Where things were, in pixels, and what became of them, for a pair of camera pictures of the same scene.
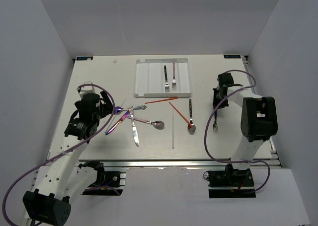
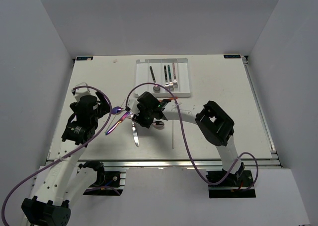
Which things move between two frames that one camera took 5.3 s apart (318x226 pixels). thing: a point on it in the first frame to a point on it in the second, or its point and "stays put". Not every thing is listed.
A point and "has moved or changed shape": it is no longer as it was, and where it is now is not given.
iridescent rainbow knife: (113, 127) stays put
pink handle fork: (174, 82) stays put
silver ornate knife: (131, 109) stays put
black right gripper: (215, 91) to (139, 119)
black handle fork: (166, 84) stays put
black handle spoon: (193, 128) to (156, 89)
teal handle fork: (215, 124) has moved or changed shape
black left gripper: (107, 108) stays put
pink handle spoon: (158, 124) stays put
